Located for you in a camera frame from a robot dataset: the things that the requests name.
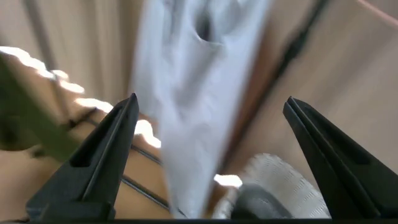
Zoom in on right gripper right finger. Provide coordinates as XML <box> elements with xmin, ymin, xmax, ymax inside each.
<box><xmin>282</xmin><ymin>95</ymin><xmax>398</xmax><ymax>219</ymax></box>

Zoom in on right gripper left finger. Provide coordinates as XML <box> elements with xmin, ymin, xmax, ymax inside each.
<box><xmin>25</xmin><ymin>92</ymin><xmax>141</xmax><ymax>221</ymax></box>

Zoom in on pale grey shorts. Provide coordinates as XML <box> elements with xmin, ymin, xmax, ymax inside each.
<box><xmin>128</xmin><ymin>0</ymin><xmax>275</xmax><ymax>219</ymax></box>

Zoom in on white laundry basket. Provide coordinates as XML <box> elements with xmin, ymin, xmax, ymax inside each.
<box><xmin>213</xmin><ymin>152</ymin><xmax>331</xmax><ymax>220</ymax></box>

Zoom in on black clothes rack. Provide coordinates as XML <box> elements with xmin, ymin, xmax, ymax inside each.
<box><xmin>23</xmin><ymin>0</ymin><xmax>330</xmax><ymax>218</ymax></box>

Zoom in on pink clothes hanger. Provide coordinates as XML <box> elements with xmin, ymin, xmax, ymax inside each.
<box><xmin>356</xmin><ymin>0</ymin><xmax>398</xmax><ymax>31</ymax></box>

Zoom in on green garment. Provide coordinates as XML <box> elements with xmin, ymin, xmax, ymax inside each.
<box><xmin>0</xmin><ymin>54</ymin><xmax>82</xmax><ymax>163</ymax></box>

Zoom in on dark grey garment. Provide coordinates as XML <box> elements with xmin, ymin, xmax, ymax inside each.
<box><xmin>231</xmin><ymin>183</ymin><xmax>294</xmax><ymax>220</ymax></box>

